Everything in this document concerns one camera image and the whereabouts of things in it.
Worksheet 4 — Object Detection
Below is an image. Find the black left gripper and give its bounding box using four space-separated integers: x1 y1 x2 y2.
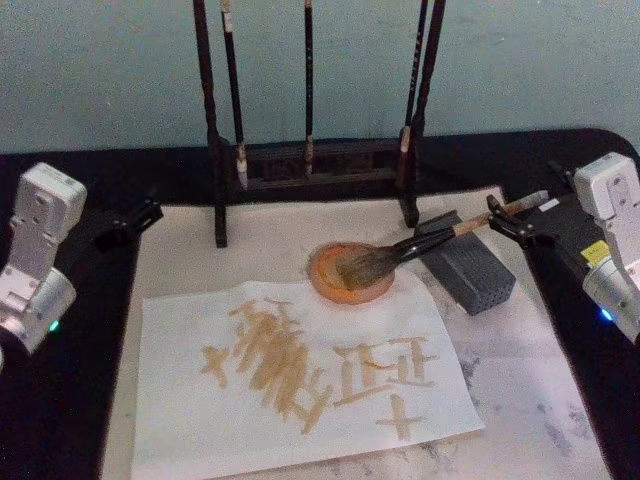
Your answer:
60 198 165 262

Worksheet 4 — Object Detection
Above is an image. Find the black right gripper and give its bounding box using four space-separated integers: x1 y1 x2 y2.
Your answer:
485 193 610 282

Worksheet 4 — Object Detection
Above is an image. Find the large brush with dark bristles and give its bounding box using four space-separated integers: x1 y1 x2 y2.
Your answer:
335 191 550 293

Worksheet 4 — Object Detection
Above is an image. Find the grey rectangular block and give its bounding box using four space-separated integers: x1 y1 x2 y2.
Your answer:
413 209 518 317

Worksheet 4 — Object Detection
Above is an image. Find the dark wooden brush rack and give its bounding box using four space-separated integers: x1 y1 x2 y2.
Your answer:
192 0 448 249

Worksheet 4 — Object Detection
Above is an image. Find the hanging brush with white tip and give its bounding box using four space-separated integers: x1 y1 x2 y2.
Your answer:
219 0 250 192

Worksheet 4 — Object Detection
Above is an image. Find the hanging brush with dark tip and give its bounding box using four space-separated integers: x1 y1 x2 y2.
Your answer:
398 0 430 189

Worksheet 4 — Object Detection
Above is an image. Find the white felt mat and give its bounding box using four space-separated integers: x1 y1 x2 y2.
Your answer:
99 185 614 480

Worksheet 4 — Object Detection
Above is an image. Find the round orange ink dish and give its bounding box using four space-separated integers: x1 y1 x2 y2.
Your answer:
305 241 398 305

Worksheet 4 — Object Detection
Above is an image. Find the hanging brush with short tip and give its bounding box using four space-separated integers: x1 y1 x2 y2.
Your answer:
303 0 316 177

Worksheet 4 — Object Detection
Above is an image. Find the white paper with brown strokes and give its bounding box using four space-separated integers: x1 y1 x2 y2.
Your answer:
130 278 488 480

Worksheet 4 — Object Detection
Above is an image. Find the black table cloth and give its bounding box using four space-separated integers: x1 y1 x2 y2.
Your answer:
0 127 640 480

